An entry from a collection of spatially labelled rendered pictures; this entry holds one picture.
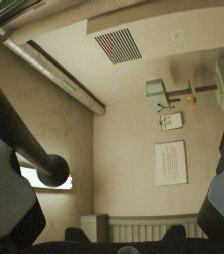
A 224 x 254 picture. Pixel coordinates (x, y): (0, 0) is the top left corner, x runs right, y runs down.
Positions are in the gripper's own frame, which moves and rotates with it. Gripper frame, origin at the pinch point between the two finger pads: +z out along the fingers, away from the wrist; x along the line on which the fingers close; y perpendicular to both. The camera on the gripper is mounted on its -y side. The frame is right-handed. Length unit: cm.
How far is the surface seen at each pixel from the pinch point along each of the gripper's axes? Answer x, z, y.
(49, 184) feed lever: -6.5, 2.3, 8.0
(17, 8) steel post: -79, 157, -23
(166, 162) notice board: 76, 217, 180
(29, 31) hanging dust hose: -73, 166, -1
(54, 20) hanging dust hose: -47, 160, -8
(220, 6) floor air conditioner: 76, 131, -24
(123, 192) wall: 16, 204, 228
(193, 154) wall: 114, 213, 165
